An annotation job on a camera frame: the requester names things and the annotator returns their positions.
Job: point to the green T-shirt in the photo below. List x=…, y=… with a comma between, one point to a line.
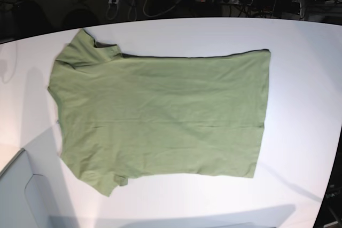
x=124, y=117

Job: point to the grey panel at table corner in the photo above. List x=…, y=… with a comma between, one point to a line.
x=27, y=199

